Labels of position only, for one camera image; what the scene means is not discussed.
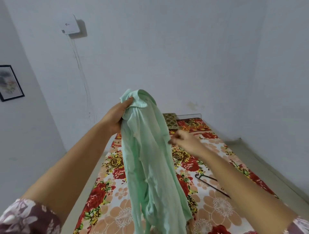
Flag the white wall box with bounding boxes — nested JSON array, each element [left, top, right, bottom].
[[61, 14, 81, 35]]

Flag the purple floral left sleeve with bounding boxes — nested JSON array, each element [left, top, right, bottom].
[[0, 198, 62, 234]]

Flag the person's right forearm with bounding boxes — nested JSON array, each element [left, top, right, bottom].
[[196, 147, 298, 234]]

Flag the purple floral right sleeve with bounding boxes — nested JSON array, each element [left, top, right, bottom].
[[281, 216, 309, 234]]

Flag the brown patterned pillow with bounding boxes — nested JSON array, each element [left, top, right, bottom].
[[163, 113, 180, 131]]

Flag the person's right hand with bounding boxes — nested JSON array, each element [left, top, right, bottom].
[[168, 131, 206, 158]]

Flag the person's left hand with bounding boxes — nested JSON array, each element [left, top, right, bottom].
[[100, 97, 134, 135]]

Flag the person's left forearm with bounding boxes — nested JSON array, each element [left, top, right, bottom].
[[20, 119, 121, 226]]

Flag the light green shirt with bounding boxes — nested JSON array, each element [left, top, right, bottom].
[[119, 89, 193, 234]]

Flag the metal bed headboard rail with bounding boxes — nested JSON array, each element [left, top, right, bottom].
[[162, 113, 202, 120]]

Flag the purple floral sleeve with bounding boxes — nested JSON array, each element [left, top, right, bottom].
[[0, 198, 62, 234], [281, 216, 309, 234]]

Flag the black wire hanger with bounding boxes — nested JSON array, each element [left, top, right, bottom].
[[195, 174, 231, 199]]

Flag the black framed picture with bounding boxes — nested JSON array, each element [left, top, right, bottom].
[[0, 65, 25, 102]]

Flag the floral bedsheet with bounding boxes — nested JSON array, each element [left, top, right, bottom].
[[72, 118, 288, 234]]

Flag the thin hanging cable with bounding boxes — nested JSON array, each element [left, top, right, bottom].
[[70, 34, 94, 121]]

